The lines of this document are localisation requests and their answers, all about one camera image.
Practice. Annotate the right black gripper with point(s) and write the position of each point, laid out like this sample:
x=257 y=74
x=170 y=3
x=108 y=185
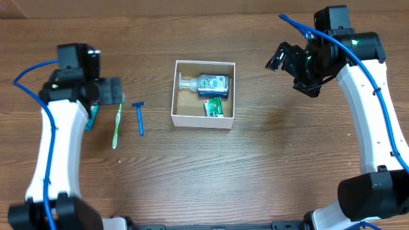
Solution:
x=311 y=85

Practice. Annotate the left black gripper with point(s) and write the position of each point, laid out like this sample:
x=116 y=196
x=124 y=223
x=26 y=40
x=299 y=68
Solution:
x=107 y=95

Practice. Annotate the toothpaste tube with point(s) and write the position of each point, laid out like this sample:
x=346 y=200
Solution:
x=91 y=120

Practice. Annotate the green toothbrush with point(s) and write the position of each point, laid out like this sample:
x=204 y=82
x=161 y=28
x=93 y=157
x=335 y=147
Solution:
x=117 y=124

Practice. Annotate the blue disposable razor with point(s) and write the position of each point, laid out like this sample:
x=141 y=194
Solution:
x=138 y=106

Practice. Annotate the clear pump bottle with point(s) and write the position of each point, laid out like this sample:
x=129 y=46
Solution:
x=206 y=85

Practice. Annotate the green soap packet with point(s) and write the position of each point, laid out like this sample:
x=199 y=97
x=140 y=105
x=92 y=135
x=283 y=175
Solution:
x=213 y=107

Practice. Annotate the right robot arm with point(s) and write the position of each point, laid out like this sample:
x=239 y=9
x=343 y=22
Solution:
x=357 y=63

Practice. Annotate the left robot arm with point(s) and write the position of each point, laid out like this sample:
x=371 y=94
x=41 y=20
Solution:
x=53 y=199

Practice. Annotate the white cardboard box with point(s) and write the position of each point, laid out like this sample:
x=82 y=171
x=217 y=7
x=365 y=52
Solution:
x=188 y=109

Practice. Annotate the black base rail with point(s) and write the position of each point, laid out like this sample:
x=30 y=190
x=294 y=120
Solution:
x=275 y=225

